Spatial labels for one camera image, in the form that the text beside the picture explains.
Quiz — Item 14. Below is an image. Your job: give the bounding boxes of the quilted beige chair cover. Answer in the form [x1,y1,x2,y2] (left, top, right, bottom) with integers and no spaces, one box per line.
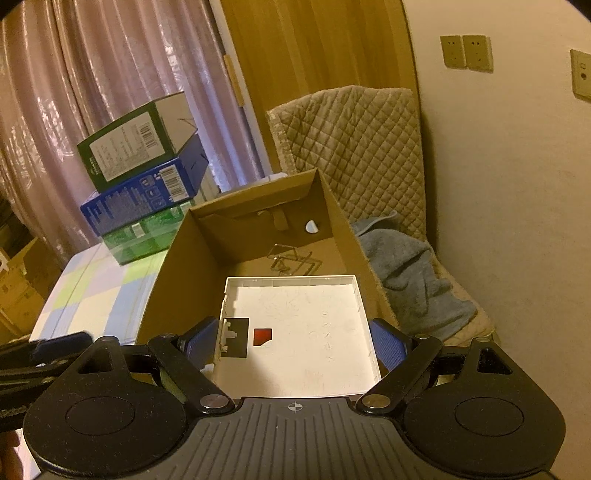
[267,85,497,352]

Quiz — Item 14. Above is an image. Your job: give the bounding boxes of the light green carton box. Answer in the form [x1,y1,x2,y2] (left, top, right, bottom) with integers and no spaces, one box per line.
[102,196,197,266]

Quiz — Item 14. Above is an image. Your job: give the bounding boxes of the dark green carton box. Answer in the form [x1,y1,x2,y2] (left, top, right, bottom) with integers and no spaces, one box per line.
[76,91,197,195]

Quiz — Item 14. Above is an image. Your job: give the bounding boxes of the brown cardboard box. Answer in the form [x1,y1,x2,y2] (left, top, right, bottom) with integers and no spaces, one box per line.
[136,168,398,356]

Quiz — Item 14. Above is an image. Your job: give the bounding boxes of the wooden door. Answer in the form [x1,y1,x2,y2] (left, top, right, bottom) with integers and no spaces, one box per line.
[210,0,421,185]

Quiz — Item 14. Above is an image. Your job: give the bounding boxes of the blue carton box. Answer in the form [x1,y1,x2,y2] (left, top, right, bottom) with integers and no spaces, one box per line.
[80,134,209,237]

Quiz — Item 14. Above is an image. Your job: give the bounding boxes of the pink patterned curtain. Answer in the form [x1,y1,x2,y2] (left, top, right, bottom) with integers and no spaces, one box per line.
[0,0,273,278]

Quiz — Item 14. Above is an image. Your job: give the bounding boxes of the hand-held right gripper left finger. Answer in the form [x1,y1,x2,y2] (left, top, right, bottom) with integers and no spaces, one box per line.
[76,316,234,414]

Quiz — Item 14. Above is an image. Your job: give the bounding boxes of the white square plastic tray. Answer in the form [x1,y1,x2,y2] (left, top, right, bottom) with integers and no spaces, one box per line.
[212,272,384,400]

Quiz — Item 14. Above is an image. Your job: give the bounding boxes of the metal wire stand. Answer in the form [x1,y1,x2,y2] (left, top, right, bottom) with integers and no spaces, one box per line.
[265,242,324,277]

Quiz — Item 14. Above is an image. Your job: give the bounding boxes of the grey blue towel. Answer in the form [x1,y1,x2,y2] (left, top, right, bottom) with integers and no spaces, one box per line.
[351,213,478,342]

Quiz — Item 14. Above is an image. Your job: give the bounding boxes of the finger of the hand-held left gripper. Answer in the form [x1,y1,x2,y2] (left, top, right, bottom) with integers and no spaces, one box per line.
[0,357,77,393]
[30,331,92,363]

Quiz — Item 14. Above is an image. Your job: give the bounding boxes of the checked tablecloth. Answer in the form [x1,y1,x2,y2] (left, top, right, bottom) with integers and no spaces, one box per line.
[30,242,167,344]

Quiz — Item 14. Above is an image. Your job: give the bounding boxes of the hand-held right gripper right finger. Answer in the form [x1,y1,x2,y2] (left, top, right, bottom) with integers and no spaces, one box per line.
[355,318,515,414]

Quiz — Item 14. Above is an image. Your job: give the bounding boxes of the wall socket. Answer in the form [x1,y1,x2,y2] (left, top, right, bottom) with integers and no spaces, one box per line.
[462,34,493,71]
[440,34,467,69]

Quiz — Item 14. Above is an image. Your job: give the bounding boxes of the person's left hand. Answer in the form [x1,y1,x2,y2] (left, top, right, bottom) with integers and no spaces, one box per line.
[0,431,24,480]

